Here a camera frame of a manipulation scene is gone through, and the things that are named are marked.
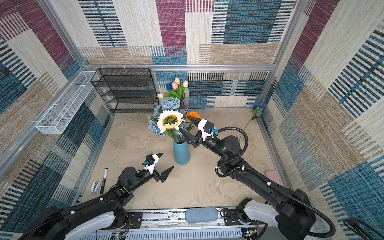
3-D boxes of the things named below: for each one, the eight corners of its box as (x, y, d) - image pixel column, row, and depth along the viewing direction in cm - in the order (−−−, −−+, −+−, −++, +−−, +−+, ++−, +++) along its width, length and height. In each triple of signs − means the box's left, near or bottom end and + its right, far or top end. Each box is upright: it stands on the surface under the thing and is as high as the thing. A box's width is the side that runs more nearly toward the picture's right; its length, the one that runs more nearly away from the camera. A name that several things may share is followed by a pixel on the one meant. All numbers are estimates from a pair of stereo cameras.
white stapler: (92, 193, 84) (89, 191, 82) (96, 182, 88) (93, 180, 85) (98, 193, 84) (96, 191, 82) (102, 182, 88) (100, 180, 85)
